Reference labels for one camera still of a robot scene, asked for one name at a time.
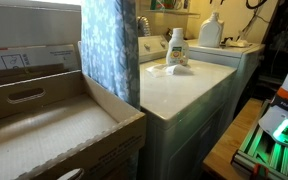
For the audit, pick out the small white detergent bottle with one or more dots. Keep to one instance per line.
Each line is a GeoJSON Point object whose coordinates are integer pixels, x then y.
{"type": "Point", "coordinates": [178, 51]}

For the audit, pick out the white bottle cap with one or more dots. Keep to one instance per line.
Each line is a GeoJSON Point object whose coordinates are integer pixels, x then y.
{"type": "Point", "coordinates": [177, 32]}

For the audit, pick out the white crumpled cloth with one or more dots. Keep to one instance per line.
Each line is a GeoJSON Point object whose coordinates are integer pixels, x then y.
{"type": "Point", "coordinates": [165, 70]}

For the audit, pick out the white washer control knob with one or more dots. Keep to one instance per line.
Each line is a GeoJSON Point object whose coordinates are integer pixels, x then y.
{"type": "Point", "coordinates": [147, 47]}
{"type": "Point", "coordinates": [163, 44]}

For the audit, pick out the white washing machine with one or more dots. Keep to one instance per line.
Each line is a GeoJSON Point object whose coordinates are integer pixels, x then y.
{"type": "Point", "coordinates": [183, 114]}

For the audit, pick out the blue floral ironing board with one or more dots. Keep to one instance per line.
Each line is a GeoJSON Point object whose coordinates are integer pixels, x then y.
{"type": "Point", "coordinates": [109, 47]}

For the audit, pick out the large white detergent jug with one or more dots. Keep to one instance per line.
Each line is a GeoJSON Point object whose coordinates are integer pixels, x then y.
{"type": "Point", "coordinates": [211, 31]}

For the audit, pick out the open cardboard box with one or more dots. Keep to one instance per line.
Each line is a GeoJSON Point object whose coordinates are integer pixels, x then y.
{"type": "Point", "coordinates": [65, 126]}

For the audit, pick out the crumpled rag on dryer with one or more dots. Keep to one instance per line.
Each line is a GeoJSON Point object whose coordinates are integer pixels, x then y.
{"type": "Point", "coordinates": [238, 43]}

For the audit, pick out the wooden table top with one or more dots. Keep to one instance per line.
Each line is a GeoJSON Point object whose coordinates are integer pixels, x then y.
{"type": "Point", "coordinates": [217, 164]}

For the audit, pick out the white dryer machine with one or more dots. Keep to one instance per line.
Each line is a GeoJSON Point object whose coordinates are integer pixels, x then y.
{"type": "Point", "coordinates": [244, 59]}

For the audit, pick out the wall shelf with items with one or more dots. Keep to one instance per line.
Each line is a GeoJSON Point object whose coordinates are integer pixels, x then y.
{"type": "Point", "coordinates": [177, 7]}

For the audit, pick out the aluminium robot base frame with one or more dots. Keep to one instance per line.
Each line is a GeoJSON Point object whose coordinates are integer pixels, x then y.
{"type": "Point", "coordinates": [259, 152]}

